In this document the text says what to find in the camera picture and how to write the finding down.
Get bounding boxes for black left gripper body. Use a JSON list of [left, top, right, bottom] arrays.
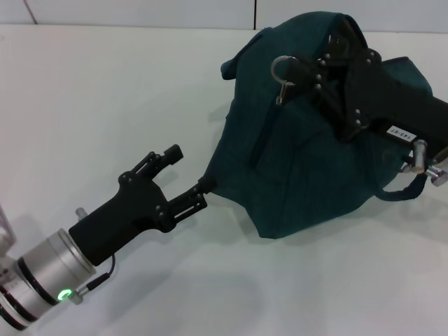
[[68, 170, 169, 265]]

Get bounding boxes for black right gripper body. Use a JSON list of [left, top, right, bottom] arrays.
[[337, 49, 448, 155]]

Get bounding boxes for dark teal insulated lunch bag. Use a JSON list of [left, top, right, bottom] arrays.
[[201, 10, 435, 241]]

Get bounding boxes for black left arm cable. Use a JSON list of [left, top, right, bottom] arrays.
[[87, 253, 117, 292]]

